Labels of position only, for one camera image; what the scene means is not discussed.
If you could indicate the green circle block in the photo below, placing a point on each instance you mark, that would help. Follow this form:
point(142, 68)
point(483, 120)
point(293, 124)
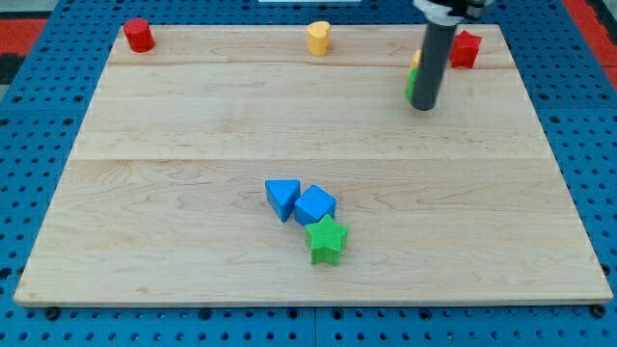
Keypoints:
point(411, 84)

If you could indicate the blue cube block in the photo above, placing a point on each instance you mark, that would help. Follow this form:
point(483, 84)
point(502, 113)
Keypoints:
point(313, 205)

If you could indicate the blue triangle block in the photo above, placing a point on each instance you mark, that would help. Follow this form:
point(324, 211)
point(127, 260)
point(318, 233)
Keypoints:
point(282, 194)

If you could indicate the green star block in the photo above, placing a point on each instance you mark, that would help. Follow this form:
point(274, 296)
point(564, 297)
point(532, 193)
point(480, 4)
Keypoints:
point(326, 239)

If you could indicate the yellow heart block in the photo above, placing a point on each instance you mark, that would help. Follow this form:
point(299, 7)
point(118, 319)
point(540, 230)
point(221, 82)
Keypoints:
point(318, 37)

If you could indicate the wooden board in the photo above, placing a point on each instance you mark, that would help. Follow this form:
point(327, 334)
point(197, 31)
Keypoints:
point(162, 201)

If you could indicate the yellow block behind tool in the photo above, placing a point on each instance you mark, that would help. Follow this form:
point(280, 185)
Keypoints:
point(415, 59)

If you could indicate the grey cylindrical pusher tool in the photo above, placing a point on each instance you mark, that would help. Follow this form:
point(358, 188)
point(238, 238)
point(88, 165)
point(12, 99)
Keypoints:
point(435, 52)

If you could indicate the red star block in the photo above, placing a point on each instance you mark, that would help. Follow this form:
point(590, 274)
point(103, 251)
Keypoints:
point(464, 50)

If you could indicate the red cylinder block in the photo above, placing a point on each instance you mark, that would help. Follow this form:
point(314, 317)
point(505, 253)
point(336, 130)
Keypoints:
point(139, 35)

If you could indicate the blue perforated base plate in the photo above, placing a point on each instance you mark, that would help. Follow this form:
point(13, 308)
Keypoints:
point(46, 102)

